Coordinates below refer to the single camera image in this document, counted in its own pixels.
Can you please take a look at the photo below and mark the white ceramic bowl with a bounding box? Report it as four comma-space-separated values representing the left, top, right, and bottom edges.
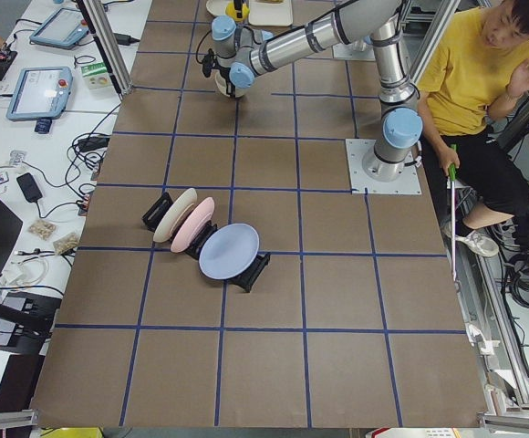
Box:
214, 72, 248, 99

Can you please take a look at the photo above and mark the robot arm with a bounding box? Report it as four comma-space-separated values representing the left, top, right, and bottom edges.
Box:
200, 1, 423, 183

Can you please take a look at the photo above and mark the green white carton box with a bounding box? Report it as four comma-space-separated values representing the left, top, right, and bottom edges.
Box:
80, 62, 112, 89

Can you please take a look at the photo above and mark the black plate rack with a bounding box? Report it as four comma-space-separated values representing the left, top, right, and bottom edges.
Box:
141, 193, 271, 293

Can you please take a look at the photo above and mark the cream plate in rack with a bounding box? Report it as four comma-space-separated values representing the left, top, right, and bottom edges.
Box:
153, 187, 197, 243

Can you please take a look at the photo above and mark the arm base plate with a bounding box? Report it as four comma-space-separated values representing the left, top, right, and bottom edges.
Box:
345, 139, 422, 195

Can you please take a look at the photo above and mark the cream rectangular tray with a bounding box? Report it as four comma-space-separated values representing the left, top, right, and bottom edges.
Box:
248, 0, 293, 26

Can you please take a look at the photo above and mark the person in yellow shirt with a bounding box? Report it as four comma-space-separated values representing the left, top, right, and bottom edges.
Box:
418, 1, 529, 257

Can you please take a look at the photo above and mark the blue teach pendant near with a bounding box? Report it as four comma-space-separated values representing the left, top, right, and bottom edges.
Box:
6, 67, 73, 121

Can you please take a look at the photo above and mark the blue teach pendant far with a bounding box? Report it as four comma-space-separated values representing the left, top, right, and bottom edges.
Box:
29, 7, 88, 49

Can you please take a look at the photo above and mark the black power adapter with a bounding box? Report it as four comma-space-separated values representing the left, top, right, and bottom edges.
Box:
114, 33, 140, 46

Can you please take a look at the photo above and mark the aluminium frame post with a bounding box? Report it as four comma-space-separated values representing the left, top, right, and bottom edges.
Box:
77, 0, 132, 96

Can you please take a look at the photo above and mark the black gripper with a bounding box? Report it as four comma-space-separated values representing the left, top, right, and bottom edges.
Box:
214, 55, 236, 83

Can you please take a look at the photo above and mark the yellow lemon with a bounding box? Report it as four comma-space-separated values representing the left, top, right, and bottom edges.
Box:
225, 0, 250, 22

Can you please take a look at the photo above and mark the light blue plate in rack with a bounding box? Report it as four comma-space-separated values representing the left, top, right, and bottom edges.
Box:
199, 223, 260, 280

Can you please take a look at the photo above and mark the cream round plate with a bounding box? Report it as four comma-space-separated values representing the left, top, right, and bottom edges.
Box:
205, 0, 229, 16

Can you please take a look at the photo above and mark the blue teach pendant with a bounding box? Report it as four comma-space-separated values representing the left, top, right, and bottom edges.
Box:
29, 7, 88, 49
6, 67, 73, 121

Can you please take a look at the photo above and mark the pink plate in rack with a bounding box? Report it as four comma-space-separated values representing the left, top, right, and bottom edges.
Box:
170, 197, 215, 253

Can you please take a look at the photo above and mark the green white stick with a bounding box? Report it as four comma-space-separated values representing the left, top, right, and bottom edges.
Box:
448, 162, 461, 292

